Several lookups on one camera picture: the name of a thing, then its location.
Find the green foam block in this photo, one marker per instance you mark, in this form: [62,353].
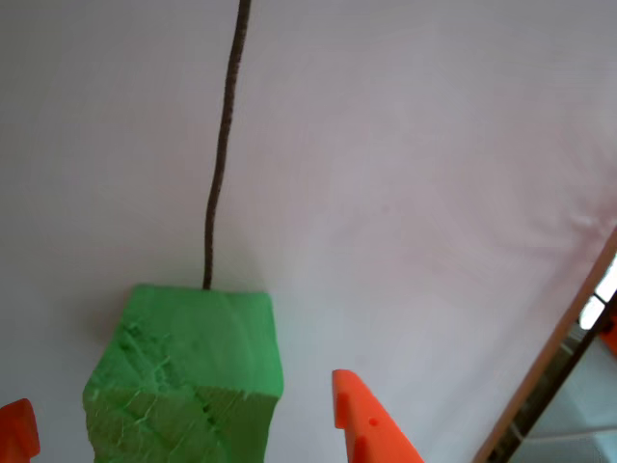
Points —
[193,347]

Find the white paper sheet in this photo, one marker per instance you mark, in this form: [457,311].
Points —
[410,169]

